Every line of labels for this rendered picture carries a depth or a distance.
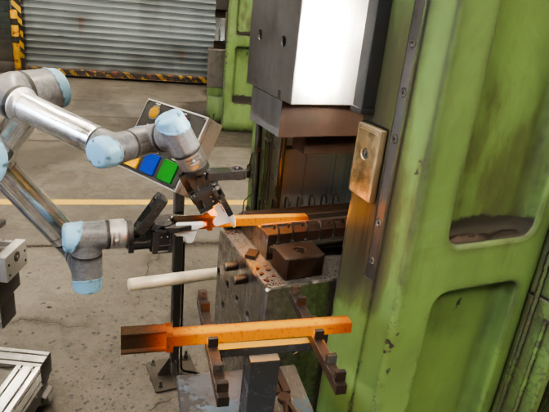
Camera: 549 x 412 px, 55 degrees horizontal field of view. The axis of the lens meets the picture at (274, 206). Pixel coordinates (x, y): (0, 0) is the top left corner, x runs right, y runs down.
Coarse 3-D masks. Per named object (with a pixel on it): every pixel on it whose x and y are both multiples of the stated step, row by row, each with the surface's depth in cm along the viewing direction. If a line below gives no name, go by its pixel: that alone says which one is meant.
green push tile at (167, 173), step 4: (164, 160) 182; (168, 160) 181; (164, 164) 181; (168, 164) 180; (172, 164) 179; (176, 164) 178; (160, 168) 182; (164, 168) 181; (168, 168) 180; (172, 168) 179; (176, 168) 178; (160, 172) 181; (164, 172) 180; (168, 172) 179; (172, 172) 178; (160, 176) 181; (164, 176) 180; (168, 176) 179; (172, 176) 178; (164, 180) 179; (168, 180) 178; (172, 180) 178
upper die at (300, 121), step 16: (256, 96) 145; (272, 96) 136; (256, 112) 146; (272, 112) 136; (288, 112) 133; (304, 112) 134; (320, 112) 136; (336, 112) 138; (352, 112) 140; (272, 128) 137; (288, 128) 134; (304, 128) 136; (320, 128) 138; (336, 128) 140; (352, 128) 142
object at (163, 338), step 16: (272, 320) 104; (288, 320) 104; (304, 320) 105; (320, 320) 106; (336, 320) 106; (128, 336) 95; (144, 336) 96; (160, 336) 96; (176, 336) 96; (192, 336) 97; (208, 336) 98; (224, 336) 99; (240, 336) 100; (256, 336) 101; (272, 336) 102; (288, 336) 103; (128, 352) 95; (144, 352) 96
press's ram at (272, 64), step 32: (256, 0) 141; (288, 0) 123; (320, 0) 119; (352, 0) 122; (256, 32) 142; (288, 32) 124; (320, 32) 122; (352, 32) 126; (256, 64) 144; (288, 64) 126; (320, 64) 125; (352, 64) 129; (288, 96) 127; (320, 96) 129; (352, 96) 133
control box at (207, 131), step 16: (144, 112) 196; (160, 112) 191; (192, 112) 182; (192, 128) 180; (208, 128) 179; (208, 144) 181; (160, 160) 184; (144, 176) 186; (176, 176) 178; (176, 192) 177
